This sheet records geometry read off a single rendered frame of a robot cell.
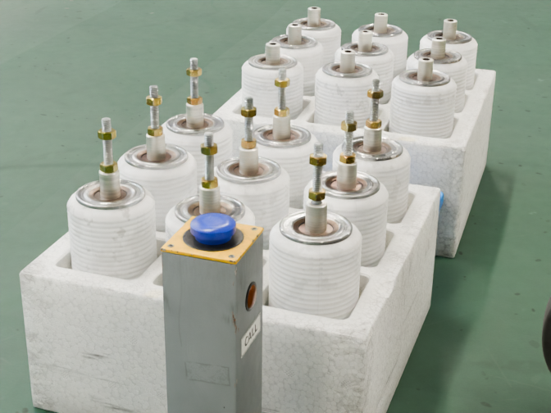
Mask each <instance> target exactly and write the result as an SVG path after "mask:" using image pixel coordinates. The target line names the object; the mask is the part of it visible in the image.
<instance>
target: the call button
mask: <svg viewBox="0 0 551 413"><path fill-rule="evenodd" d="M190 232H191V234H192V235H193V236H194V237H195V239H196V240H197V241H198V242H200V243H203V244H207V245H219V244H223V243H227V242H228V241H230V240H231V237H232V235H234V234H235V232H236V221H235V220H234V219H233V218H231V217H230V216H228V215H225V214H221V213H207V214H202V215H200V216H197V217H195V218H194V219H192V220H191V222H190Z"/></svg>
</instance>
